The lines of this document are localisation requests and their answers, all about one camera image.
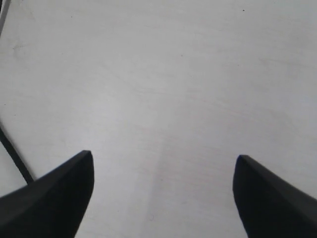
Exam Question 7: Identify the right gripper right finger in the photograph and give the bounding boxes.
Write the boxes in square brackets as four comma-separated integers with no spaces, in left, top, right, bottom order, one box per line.
[232,155,317,238]

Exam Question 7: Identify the black cord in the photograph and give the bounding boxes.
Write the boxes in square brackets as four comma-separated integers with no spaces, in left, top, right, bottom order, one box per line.
[0,119,35,185]

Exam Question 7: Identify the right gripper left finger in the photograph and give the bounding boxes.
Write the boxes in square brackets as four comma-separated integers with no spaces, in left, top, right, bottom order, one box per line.
[0,150,94,238]

